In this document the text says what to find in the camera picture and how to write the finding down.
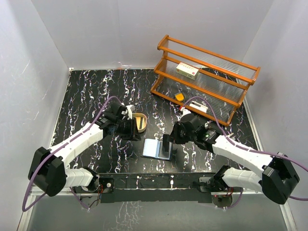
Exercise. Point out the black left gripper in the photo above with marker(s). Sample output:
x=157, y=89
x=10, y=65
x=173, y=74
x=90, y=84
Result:
x=133, y=134

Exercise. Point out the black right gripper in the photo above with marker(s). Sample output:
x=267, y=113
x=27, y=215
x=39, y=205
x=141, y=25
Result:
x=174, y=134

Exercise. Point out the black blue card holder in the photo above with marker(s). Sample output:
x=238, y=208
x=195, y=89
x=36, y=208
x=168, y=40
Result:
x=151, y=149

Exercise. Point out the black credit card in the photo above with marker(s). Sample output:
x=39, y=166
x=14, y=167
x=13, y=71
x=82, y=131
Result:
x=164, y=153

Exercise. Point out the beige oval plastic tray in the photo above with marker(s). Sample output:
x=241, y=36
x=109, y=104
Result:
x=141, y=121

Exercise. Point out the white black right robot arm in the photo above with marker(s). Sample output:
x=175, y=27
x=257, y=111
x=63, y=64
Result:
x=273, y=175

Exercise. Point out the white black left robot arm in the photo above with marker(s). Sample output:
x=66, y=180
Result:
x=50, y=170

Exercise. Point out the small orange yellow block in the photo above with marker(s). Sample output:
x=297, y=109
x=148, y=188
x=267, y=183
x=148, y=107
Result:
x=179, y=97

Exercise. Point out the white black small device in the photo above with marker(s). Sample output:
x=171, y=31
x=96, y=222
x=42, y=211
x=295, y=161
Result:
x=198, y=106

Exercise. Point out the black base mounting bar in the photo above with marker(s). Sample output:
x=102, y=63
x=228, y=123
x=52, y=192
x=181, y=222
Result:
x=151, y=187

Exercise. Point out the orange wooden shelf rack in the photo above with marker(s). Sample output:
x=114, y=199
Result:
x=221, y=83

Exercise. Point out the white red small box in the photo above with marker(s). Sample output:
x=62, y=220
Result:
x=187, y=70

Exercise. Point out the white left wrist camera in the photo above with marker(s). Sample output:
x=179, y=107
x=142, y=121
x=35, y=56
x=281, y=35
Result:
x=128, y=112

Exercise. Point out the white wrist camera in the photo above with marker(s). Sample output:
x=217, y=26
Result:
x=185, y=111
x=128, y=112

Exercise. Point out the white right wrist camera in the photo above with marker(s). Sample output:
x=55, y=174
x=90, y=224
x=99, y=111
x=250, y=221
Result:
x=185, y=111

